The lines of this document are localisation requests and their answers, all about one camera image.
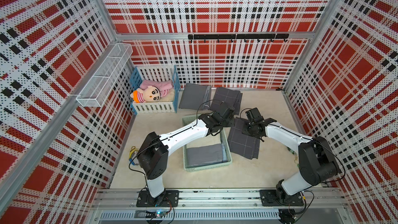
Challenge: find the mint green plastic basket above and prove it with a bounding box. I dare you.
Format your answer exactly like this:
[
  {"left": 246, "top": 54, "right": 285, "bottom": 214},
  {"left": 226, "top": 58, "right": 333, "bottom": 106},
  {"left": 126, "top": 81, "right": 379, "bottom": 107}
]
[{"left": 183, "top": 130, "right": 233, "bottom": 172}]

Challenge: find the grey checked pillowcase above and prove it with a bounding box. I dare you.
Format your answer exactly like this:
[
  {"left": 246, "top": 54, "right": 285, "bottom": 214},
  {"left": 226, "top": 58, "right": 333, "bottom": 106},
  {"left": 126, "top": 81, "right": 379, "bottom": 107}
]
[
  {"left": 210, "top": 87, "right": 243, "bottom": 115},
  {"left": 228, "top": 118, "right": 260, "bottom": 160}
]

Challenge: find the beige grey pillowcase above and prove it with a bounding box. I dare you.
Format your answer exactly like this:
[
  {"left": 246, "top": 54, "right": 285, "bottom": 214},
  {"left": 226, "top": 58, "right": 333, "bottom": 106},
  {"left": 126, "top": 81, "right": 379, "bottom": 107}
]
[{"left": 186, "top": 144, "right": 228, "bottom": 168}]

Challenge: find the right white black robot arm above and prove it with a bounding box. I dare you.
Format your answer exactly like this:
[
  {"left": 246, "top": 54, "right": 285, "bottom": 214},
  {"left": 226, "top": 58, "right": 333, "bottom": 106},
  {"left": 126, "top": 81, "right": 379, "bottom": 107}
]
[{"left": 243, "top": 108, "right": 342, "bottom": 201}]

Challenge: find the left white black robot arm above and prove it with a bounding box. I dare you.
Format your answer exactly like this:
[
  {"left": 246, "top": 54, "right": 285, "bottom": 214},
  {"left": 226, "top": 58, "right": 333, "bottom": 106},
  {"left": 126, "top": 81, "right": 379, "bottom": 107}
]
[{"left": 136, "top": 102, "right": 235, "bottom": 199}]

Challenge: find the plain grey folded pillowcase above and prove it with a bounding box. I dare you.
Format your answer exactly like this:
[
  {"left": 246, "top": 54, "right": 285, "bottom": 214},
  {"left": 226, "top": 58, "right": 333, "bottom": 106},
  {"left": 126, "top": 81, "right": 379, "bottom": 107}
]
[{"left": 179, "top": 83, "right": 211, "bottom": 110}]

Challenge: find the white blue slatted crate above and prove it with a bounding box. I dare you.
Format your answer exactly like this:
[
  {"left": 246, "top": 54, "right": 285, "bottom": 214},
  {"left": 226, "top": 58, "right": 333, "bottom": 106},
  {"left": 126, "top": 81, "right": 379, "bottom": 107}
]
[{"left": 130, "top": 65, "right": 180, "bottom": 115}]

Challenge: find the pink plush doll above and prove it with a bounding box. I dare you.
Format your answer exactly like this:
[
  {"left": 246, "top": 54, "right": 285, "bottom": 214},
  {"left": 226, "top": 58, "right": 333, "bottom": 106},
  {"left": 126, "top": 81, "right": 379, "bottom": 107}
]
[{"left": 130, "top": 80, "right": 174, "bottom": 103}]

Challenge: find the green circuit board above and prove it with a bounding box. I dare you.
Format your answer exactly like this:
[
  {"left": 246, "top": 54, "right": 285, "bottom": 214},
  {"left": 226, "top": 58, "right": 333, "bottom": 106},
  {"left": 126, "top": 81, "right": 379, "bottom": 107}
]
[{"left": 146, "top": 211, "right": 167, "bottom": 219}]

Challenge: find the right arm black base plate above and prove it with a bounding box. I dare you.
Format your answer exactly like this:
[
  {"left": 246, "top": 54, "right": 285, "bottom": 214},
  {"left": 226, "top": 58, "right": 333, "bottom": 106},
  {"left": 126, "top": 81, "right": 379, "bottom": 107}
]
[{"left": 259, "top": 189, "right": 305, "bottom": 207}]

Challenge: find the small toy with yellow strap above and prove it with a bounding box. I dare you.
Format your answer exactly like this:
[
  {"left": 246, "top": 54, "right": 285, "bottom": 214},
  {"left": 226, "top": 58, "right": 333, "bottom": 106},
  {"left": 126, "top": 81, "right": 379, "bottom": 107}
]
[{"left": 129, "top": 146, "right": 139, "bottom": 166}]

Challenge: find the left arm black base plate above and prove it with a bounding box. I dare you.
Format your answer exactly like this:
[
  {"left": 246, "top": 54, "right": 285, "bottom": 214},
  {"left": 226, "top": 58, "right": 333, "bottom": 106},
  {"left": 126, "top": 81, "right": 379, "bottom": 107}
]
[{"left": 136, "top": 189, "right": 180, "bottom": 207}]

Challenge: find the black wall hook rail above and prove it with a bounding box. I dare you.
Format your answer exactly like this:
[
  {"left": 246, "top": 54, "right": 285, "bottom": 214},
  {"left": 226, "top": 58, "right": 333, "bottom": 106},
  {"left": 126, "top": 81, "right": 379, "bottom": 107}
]
[{"left": 188, "top": 33, "right": 290, "bottom": 41}]

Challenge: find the white wire mesh shelf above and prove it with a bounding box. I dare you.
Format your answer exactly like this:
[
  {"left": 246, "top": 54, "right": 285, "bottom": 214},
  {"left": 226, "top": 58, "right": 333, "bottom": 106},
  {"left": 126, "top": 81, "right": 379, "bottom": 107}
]
[{"left": 77, "top": 43, "right": 133, "bottom": 107}]

